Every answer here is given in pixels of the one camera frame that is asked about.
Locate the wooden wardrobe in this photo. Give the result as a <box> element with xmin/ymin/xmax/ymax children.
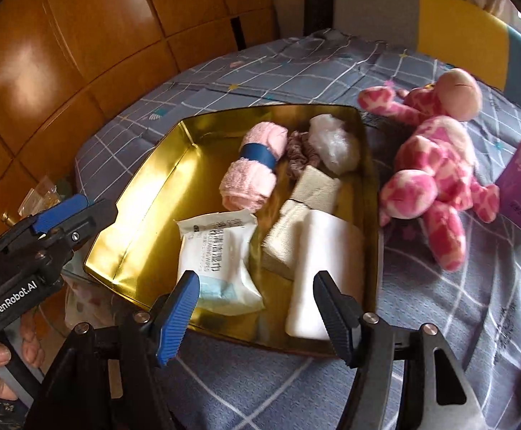
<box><xmin>0</xmin><ymin>0</ymin><xmax>279</xmax><ymax>227</ymax></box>

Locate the pink spotted plush giraffe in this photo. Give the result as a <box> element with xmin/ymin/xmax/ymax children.
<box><xmin>358</xmin><ymin>68</ymin><xmax>501</xmax><ymax>272</ymax></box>

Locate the floral floor mat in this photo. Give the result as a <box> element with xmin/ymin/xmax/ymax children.
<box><xmin>63</xmin><ymin>273</ymin><xmax>111</xmax><ymax>329</ymax></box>

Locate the beige cloth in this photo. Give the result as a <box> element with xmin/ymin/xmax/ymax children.
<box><xmin>260</xmin><ymin>165</ymin><xmax>341</xmax><ymax>278</ymax></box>

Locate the grey yellow blue headboard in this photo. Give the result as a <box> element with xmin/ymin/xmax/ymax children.
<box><xmin>332</xmin><ymin>0</ymin><xmax>521</xmax><ymax>92</ymax></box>

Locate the white cloth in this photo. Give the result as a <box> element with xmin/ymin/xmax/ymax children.
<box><xmin>284</xmin><ymin>210</ymin><xmax>365</xmax><ymax>340</ymax></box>

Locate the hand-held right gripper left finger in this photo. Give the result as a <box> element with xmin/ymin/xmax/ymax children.
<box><xmin>37</xmin><ymin>270</ymin><xmax>201</xmax><ymax>430</ymax></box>

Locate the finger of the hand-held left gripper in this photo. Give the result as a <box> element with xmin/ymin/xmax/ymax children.
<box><xmin>0</xmin><ymin>193</ymin><xmax>91</xmax><ymax>242</ymax></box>
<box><xmin>58</xmin><ymin>198</ymin><xmax>120</xmax><ymax>257</ymax></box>

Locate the white wet wipes packet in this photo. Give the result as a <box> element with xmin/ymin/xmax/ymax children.
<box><xmin>174</xmin><ymin>209</ymin><xmax>265</xmax><ymax>315</ymax></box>

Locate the clear pastry container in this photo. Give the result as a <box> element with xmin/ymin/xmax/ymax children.
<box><xmin>19</xmin><ymin>178</ymin><xmax>62</xmax><ymax>220</ymax></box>

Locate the brown hair scrunchie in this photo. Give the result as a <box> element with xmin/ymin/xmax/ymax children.
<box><xmin>286</xmin><ymin>131</ymin><xmax>321</xmax><ymax>180</ymax></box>

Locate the gold tin box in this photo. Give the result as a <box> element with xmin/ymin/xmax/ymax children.
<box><xmin>82</xmin><ymin>104</ymin><xmax>380</xmax><ymax>359</ymax></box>

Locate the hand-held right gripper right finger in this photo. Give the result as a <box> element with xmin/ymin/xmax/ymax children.
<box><xmin>312</xmin><ymin>270</ymin><xmax>489</xmax><ymax>430</ymax></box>

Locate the pink towel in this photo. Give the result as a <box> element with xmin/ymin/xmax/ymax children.
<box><xmin>220</xmin><ymin>121</ymin><xmax>288</xmax><ymax>212</ymax></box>

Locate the white plastic bag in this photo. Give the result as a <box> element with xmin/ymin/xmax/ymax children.
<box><xmin>309</xmin><ymin>114</ymin><xmax>360</xmax><ymax>175</ymax></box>

